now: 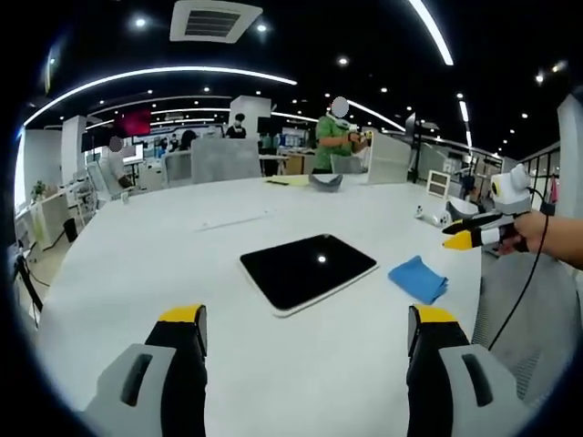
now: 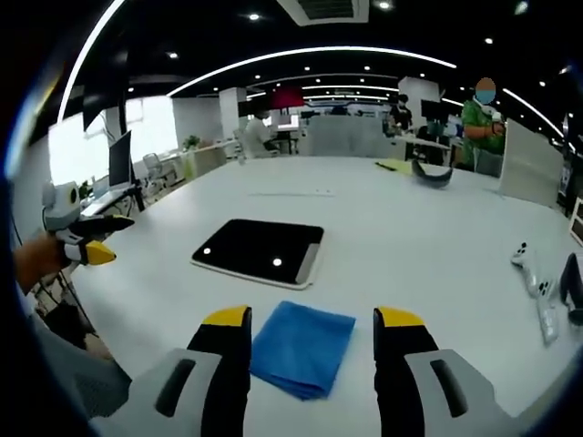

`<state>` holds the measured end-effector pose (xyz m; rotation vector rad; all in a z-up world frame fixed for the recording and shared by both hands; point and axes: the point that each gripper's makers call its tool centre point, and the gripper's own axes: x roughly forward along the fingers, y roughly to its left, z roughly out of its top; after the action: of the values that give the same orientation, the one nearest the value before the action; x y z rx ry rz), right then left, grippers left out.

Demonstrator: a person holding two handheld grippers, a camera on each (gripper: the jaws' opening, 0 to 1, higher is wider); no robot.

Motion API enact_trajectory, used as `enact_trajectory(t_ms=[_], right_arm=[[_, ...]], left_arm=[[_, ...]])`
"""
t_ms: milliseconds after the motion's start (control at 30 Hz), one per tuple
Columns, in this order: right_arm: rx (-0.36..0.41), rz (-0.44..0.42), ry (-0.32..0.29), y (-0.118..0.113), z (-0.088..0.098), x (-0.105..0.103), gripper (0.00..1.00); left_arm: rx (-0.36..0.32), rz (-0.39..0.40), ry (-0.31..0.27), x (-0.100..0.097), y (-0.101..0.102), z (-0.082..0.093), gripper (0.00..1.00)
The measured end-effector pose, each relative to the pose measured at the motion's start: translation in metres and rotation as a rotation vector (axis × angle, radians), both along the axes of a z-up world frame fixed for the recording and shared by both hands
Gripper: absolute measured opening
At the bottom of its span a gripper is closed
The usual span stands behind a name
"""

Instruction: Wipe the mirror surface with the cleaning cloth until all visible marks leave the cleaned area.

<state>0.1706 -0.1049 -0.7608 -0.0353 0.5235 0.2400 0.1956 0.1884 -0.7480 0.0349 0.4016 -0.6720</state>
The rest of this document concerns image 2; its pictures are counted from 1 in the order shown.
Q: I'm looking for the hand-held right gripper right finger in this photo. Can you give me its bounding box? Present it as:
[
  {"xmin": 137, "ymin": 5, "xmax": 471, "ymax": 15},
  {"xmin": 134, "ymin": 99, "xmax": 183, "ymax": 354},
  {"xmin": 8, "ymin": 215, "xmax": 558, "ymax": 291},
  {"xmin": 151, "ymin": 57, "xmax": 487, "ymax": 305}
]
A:
[{"xmin": 373, "ymin": 306, "xmax": 525, "ymax": 437}]

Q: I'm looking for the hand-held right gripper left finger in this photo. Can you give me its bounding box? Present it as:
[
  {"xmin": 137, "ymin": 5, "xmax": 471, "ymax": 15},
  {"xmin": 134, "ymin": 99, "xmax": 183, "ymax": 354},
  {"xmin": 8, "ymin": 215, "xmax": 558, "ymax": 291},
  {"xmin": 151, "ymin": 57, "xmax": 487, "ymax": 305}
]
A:
[{"xmin": 93, "ymin": 305, "xmax": 253, "ymax": 437}]

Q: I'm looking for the blue cleaning cloth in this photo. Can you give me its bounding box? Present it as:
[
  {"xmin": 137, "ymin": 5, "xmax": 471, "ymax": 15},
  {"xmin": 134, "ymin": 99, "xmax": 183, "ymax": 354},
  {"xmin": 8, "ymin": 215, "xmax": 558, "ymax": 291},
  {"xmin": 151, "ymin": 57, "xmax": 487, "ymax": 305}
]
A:
[{"xmin": 249, "ymin": 300, "xmax": 357, "ymax": 402}]

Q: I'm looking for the black tablet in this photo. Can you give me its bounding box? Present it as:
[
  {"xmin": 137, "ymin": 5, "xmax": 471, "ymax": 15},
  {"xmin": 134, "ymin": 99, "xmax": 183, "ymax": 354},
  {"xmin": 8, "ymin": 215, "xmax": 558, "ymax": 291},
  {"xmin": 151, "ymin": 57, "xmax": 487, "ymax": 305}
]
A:
[{"xmin": 189, "ymin": 218, "xmax": 325, "ymax": 291}]

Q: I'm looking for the person's left hand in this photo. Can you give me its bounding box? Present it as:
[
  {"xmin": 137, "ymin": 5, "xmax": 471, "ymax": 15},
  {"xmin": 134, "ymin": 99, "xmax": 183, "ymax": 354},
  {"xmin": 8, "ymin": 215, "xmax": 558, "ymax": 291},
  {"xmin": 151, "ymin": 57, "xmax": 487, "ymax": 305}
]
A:
[{"xmin": 13, "ymin": 235, "xmax": 68, "ymax": 295}]

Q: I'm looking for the computer monitor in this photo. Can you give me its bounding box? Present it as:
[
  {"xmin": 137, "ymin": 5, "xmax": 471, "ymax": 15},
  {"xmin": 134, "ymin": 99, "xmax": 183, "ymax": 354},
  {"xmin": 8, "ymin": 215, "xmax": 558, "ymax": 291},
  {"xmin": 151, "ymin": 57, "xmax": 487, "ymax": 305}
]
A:
[{"xmin": 107, "ymin": 129, "xmax": 146, "ymax": 213}]

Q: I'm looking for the white office chair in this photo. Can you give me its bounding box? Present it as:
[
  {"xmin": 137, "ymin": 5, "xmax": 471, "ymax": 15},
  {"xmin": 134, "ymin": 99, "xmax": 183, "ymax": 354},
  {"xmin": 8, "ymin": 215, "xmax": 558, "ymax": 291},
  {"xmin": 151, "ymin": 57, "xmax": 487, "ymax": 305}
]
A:
[{"xmin": 142, "ymin": 152, "xmax": 170, "ymax": 192}]

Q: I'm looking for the grey mesh office chair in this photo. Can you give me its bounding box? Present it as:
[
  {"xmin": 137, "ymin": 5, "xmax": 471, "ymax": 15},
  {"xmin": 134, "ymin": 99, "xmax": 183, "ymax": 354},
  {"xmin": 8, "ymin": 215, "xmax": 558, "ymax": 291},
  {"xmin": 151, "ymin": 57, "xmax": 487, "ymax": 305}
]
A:
[{"xmin": 26, "ymin": 313, "xmax": 133, "ymax": 422}]

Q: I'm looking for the white game controller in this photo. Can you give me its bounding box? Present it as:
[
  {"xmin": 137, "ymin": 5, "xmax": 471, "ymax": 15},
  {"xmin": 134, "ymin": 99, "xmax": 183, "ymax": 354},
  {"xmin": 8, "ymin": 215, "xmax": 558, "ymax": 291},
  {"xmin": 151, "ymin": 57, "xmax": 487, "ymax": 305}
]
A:
[{"xmin": 510, "ymin": 241, "xmax": 560, "ymax": 345}]

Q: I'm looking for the dark curved object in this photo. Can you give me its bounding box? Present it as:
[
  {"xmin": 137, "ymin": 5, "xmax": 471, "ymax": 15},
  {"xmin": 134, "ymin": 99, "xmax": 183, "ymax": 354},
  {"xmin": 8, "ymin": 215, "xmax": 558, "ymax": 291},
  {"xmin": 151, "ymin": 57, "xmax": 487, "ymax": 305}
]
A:
[{"xmin": 558, "ymin": 252, "xmax": 583, "ymax": 327}]

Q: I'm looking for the dark curved headset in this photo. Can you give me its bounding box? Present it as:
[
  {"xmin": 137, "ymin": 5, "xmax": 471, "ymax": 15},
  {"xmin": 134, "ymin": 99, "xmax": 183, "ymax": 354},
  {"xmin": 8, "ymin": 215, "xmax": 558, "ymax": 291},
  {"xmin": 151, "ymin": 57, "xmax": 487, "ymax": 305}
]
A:
[{"xmin": 410, "ymin": 158, "xmax": 455, "ymax": 190}]

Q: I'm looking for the yellow paper pad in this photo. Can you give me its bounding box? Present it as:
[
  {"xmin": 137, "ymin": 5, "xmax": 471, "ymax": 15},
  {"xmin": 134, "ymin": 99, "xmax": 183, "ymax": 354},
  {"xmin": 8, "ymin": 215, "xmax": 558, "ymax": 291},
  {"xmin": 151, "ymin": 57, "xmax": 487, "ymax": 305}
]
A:
[{"xmin": 374, "ymin": 158, "xmax": 414, "ymax": 174}]

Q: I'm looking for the white partition board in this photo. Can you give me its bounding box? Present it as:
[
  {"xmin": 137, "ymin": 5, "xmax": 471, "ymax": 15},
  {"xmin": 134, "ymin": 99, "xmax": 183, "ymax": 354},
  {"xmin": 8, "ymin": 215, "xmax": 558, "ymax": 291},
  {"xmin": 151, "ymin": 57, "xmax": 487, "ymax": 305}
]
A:
[{"xmin": 496, "ymin": 117, "xmax": 565, "ymax": 209}]

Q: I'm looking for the grey desk divider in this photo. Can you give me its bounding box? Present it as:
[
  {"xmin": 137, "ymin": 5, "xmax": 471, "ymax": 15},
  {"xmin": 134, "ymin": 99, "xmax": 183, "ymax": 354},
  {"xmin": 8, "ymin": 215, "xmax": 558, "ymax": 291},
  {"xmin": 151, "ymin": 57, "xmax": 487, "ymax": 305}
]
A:
[{"xmin": 307, "ymin": 115, "xmax": 392, "ymax": 158}]

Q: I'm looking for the red wall screen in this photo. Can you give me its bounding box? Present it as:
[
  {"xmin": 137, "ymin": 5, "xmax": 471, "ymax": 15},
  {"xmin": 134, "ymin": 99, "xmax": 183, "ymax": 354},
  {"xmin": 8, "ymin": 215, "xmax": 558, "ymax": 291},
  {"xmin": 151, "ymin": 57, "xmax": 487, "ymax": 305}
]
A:
[{"xmin": 271, "ymin": 86, "xmax": 304, "ymax": 109}]

